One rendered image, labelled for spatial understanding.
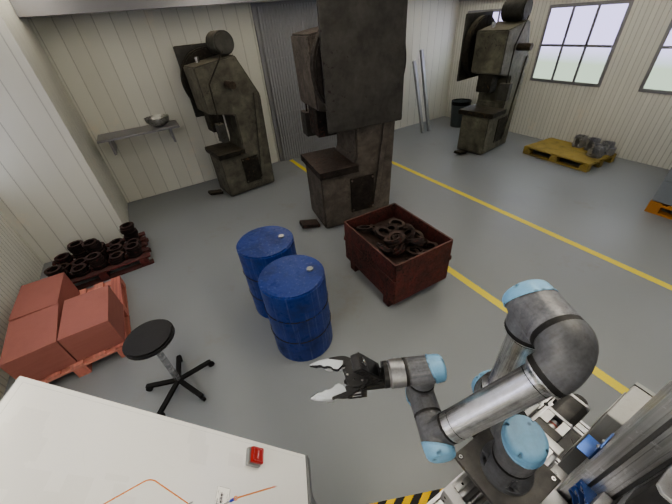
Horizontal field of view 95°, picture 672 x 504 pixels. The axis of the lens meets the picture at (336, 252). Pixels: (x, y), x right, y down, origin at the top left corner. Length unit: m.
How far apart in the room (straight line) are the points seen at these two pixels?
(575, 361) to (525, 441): 0.38
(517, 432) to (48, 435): 1.21
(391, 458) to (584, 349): 1.85
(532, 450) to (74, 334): 3.18
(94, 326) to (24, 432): 2.29
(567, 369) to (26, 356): 3.45
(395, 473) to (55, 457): 1.87
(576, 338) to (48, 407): 1.24
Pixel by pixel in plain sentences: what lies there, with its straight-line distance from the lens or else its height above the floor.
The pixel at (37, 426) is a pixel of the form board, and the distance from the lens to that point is 1.12.
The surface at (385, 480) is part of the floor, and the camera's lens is 2.44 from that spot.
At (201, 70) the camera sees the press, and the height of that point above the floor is 1.89.
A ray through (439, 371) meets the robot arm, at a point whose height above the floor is 1.59.
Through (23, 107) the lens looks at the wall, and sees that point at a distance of 5.01.
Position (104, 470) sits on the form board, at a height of 1.47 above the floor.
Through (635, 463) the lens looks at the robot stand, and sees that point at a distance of 1.15.
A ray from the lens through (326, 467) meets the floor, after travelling 2.47.
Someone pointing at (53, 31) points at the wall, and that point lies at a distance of 6.20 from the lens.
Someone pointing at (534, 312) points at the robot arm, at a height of 1.79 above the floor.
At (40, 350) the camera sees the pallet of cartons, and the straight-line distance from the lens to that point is 3.48.
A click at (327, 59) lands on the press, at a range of 3.34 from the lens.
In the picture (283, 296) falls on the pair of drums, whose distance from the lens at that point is 2.26.
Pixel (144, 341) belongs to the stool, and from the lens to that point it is 2.59.
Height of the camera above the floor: 2.34
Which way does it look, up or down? 37 degrees down
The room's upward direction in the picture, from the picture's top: 5 degrees counter-clockwise
